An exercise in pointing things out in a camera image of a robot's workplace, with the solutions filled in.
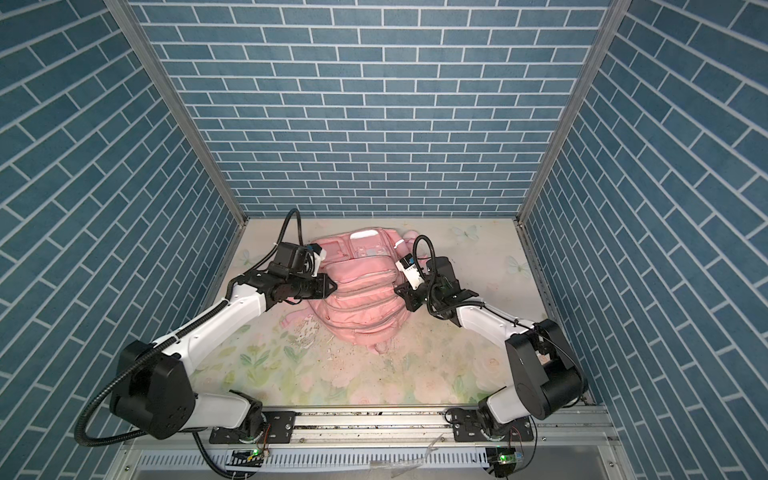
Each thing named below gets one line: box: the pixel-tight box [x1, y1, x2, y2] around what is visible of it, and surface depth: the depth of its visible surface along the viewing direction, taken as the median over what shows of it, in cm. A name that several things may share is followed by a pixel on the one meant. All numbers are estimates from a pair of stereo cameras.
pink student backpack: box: [282, 227, 421, 353], surface depth 88 cm
